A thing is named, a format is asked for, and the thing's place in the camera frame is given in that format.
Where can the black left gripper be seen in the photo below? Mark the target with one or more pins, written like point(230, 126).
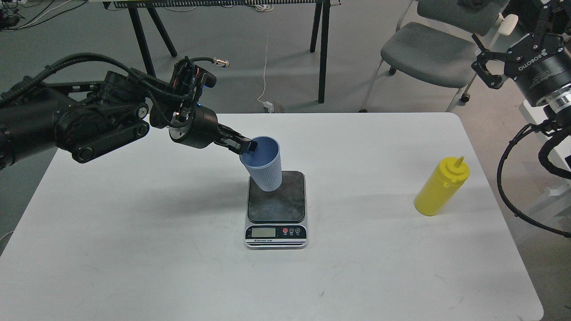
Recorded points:
point(202, 129)

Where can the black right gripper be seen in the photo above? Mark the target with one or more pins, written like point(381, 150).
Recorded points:
point(539, 69)

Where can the blue ribbed plastic cup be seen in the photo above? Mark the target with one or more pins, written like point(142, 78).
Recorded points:
point(264, 164)

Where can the yellow squeeze seasoning bottle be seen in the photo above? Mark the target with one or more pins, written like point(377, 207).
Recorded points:
point(448, 176)

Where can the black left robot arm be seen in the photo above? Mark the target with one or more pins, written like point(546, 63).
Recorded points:
point(91, 119)

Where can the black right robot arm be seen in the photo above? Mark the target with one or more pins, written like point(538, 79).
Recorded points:
point(489, 66)

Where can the digital kitchen scale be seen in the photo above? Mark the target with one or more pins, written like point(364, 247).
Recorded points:
point(277, 219)

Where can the white power adapter on floor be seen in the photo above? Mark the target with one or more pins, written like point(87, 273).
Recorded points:
point(272, 107)

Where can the grey office chair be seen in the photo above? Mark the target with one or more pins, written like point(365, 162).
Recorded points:
point(437, 57)

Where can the white side table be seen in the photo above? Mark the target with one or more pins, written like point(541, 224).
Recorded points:
point(553, 206)

